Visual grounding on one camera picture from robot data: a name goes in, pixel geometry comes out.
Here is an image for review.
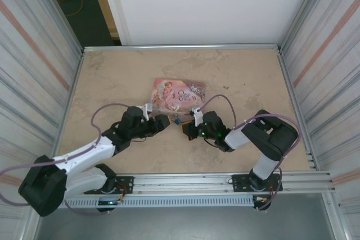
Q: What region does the white slotted cable duct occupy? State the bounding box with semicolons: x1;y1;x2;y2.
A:
64;194;255;209

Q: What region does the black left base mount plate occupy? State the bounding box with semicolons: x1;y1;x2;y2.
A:
114;175;134;194

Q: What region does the pink fairy tin box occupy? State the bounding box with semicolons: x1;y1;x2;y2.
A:
151;78;208;117

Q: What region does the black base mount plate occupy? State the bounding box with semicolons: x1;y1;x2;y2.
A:
114;175;134;194
231;173;282;193

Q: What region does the aluminium rear frame bar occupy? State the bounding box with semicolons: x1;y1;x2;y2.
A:
82;43;282;55

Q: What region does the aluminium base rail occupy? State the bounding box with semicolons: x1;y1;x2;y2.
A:
131;170;337;194

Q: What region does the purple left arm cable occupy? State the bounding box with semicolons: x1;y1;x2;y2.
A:
0;102;149;218

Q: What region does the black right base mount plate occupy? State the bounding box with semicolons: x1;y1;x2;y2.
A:
231;173;282;193

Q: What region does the wooden door frame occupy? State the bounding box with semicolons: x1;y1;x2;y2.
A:
87;0;123;46

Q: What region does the aluminium side frame bar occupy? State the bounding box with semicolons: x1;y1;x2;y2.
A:
52;50;85;173
277;48;320;171

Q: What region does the red base wire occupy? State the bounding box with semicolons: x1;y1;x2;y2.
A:
117;183;133;205
263;183;280;205

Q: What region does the orange floor cable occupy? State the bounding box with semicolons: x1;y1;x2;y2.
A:
66;0;85;17

